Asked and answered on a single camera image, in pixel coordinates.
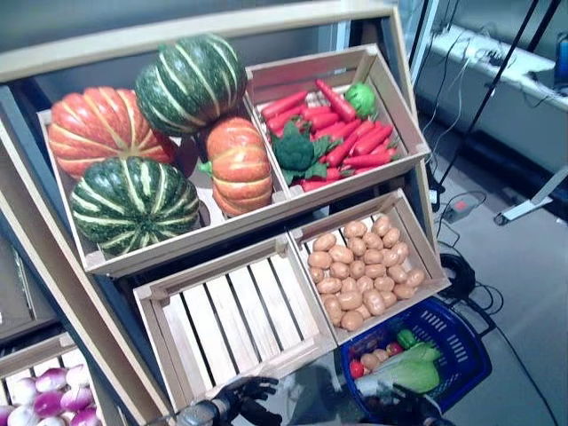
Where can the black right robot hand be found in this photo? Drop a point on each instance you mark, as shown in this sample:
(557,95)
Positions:
(399,408)

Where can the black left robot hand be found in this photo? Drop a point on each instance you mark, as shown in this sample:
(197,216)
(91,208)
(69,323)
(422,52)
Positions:
(248,390)

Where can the blue plastic shopping basket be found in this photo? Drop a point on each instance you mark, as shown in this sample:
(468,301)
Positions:
(461,355)

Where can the beige ginger root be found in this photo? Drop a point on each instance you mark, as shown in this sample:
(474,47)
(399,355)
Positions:
(381,355)

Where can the red tomato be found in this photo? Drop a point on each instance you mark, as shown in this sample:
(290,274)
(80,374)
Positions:
(356,369)

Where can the red bell pepper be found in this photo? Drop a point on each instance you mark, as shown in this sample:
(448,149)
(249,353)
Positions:
(394,348)

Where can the green bell pepper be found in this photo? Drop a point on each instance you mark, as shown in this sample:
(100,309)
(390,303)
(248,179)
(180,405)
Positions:
(406,338)

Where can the wooden cabbage crate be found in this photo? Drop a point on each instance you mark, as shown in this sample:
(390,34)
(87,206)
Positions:
(248,310)

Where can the tan potato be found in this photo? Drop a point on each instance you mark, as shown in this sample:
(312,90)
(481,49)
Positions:
(415,278)
(330,300)
(384,283)
(362,312)
(389,257)
(397,273)
(391,237)
(357,269)
(349,300)
(319,260)
(341,254)
(381,225)
(374,302)
(339,269)
(373,241)
(356,246)
(400,252)
(328,285)
(348,285)
(325,242)
(404,291)
(355,229)
(316,275)
(375,270)
(351,320)
(365,284)
(388,299)
(373,256)
(334,315)

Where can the wooden potato crate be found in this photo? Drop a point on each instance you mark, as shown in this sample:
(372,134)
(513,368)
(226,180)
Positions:
(426,257)

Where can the wooden pumpkin crate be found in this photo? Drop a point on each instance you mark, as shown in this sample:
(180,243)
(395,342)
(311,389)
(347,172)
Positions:
(186,239)

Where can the purple white onion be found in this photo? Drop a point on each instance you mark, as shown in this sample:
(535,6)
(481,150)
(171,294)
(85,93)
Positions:
(4,416)
(51,421)
(20,417)
(46,404)
(77,375)
(84,418)
(76,399)
(22,391)
(51,379)

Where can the white power strip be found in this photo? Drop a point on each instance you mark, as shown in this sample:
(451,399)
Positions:
(460,208)

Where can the wooden onion crate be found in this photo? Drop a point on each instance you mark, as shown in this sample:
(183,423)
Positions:
(35,355)

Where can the orange toy carrot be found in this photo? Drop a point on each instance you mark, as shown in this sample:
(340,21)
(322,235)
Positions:
(370,141)
(284,104)
(333,174)
(321,120)
(337,101)
(348,148)
(366,160)
(284,119)
(344,131)
(315,184)
(386,151)

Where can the green striped pumpkin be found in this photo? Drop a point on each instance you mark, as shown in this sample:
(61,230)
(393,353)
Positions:
(133,204)
(191,84)

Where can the small orange ribbed pumpkin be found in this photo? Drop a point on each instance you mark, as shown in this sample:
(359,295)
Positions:
(239,168)

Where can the wooden carrot crate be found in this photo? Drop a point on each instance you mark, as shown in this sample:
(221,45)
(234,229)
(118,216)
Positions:
(355,176)

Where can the green broccoli head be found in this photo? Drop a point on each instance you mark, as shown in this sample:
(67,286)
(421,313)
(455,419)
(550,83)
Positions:
(295,153)

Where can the grey desk leg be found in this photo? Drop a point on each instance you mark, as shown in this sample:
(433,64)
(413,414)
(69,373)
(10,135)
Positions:
(532,204)

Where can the large orange ribbed pumpkin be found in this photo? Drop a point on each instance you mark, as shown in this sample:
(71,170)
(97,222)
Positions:
(97,128)

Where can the round green lettuce head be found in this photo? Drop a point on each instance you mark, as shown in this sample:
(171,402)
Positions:
(360,98)

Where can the long white counter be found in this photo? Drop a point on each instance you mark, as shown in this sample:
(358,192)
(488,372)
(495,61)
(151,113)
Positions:
(510,115)

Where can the wooden display shelf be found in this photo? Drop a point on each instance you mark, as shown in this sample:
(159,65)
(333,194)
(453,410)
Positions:
(177,31)

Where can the black tripod pole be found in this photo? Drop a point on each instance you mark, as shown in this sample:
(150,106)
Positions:
(508,57)

